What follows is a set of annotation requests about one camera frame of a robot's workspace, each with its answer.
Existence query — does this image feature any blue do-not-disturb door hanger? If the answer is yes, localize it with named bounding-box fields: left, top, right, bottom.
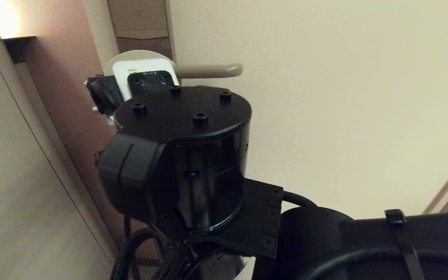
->
left=104, top=49, right=178, bottom=130

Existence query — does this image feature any cream white door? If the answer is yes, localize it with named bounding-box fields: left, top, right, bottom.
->
left=82, top=0, right=448, bottom=280

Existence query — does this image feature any brown metal lock plate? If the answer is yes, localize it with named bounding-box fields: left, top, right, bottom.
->
left=107, top=0, right=177, bottom=61

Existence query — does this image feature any beige metal door handle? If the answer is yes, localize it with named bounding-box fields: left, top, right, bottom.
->
left=173, top=63, right=243, bottom=79

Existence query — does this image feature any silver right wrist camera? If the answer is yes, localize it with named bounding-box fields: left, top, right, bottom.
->
left=112, top=58, right=180, bottom=102

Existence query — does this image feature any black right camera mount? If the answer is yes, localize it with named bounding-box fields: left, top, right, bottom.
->
left=84, top=70, right=175, bottom=115

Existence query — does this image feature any glowing wall lamp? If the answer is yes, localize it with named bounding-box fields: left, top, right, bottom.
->
left=0, top=36, right=37, bottom=65

